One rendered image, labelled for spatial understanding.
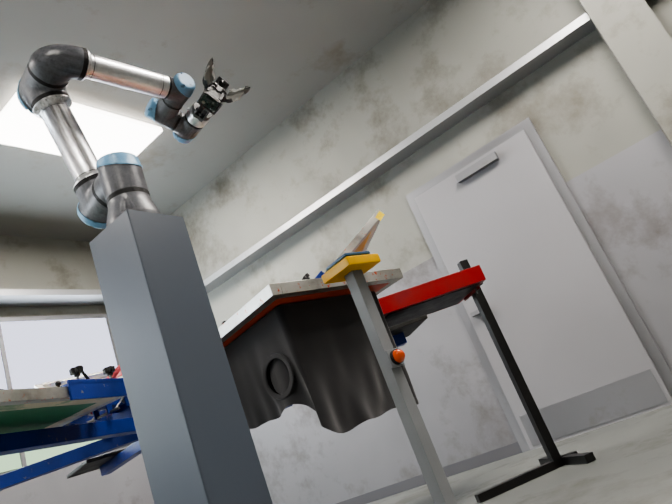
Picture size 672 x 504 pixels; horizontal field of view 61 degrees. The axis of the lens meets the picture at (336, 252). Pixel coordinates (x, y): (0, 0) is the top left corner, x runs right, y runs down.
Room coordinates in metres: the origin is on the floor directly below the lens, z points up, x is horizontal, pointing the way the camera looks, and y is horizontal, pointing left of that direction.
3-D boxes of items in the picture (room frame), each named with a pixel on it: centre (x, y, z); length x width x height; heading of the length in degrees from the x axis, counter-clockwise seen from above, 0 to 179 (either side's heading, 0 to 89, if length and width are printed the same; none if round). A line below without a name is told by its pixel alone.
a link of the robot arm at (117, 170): (1.40, 0.48, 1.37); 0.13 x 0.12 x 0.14; 49
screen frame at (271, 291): (2.11, 0.29, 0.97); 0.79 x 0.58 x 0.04; 45
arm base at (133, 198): (1.40, 0.48, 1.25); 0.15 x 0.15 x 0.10
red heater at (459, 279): (3.22, -0.35, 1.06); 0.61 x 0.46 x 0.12; 105
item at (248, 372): (1.95, 0.38, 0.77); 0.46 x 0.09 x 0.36; 45
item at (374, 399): (1.91, 0.08, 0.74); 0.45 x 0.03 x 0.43; 135
